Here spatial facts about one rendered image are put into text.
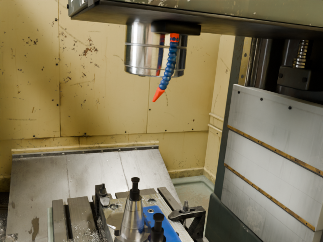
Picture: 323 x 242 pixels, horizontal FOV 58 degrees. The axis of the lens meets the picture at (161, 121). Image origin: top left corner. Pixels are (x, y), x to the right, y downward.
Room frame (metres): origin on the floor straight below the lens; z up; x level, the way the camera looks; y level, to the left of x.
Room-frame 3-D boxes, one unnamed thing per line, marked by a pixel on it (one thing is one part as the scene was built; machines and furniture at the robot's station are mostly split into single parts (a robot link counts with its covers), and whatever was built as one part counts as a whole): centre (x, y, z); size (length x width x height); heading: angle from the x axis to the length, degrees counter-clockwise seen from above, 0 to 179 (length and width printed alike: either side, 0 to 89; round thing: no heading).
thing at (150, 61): (0.76, 0.03, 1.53); 0.16 x 0.16 x 0.12
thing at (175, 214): (0.86, -0.11, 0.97); 0.13 x 0.03 x 0.15; 113
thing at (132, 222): (0.44, 0.04, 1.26); 0.04 x 0.04 x 0.07
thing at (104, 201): (0.94, 0.19, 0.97); 0.13 x 0.03 x 0.15; 23
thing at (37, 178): (1.37, 0.29, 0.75); 0.89 x 0.67 x 0.26; 113
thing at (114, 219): (0.49, 0.06, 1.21); 0.07 x 0.05 x 0.01; 113
